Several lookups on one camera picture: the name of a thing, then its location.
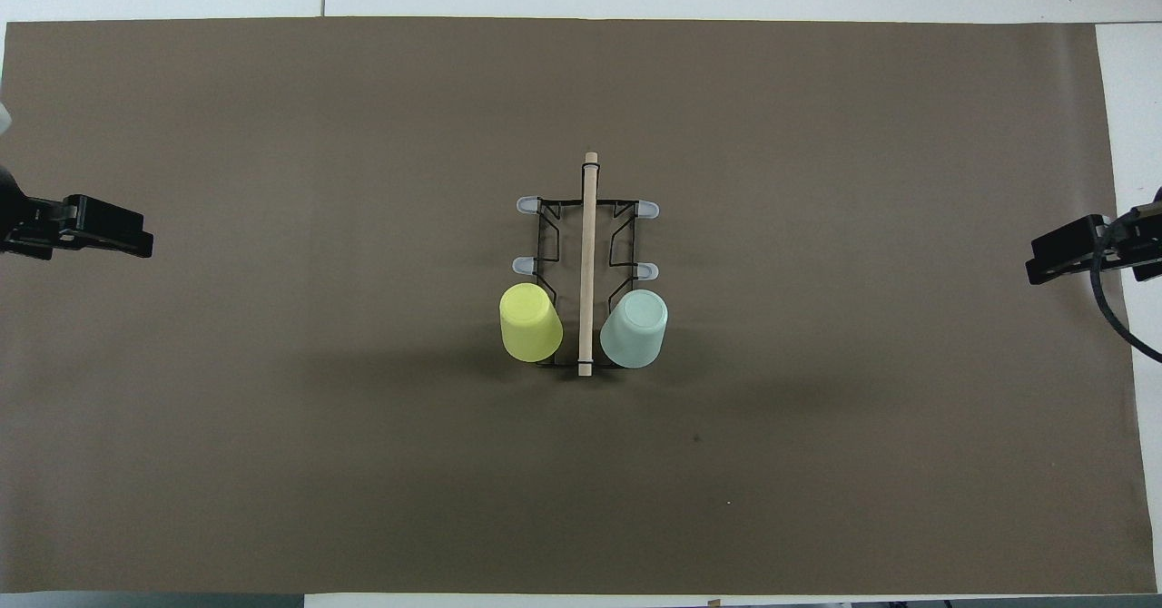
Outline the green plastic cup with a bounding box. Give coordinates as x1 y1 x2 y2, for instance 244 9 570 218
599 289 670 369

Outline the yellow plastic cup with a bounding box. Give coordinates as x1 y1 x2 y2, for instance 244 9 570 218
498 282 565 364

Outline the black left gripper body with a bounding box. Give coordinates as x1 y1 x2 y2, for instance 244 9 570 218
0 165 65 260

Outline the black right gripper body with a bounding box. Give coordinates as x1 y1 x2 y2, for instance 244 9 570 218
1102 186 1162 283

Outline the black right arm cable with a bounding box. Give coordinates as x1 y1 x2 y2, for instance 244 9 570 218
1089 216 1162 364

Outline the brown paper table mat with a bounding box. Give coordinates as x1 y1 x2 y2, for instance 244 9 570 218
0 16 1158 596

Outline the black wire cup rack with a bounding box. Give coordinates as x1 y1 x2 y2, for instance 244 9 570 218
516 152 661 379

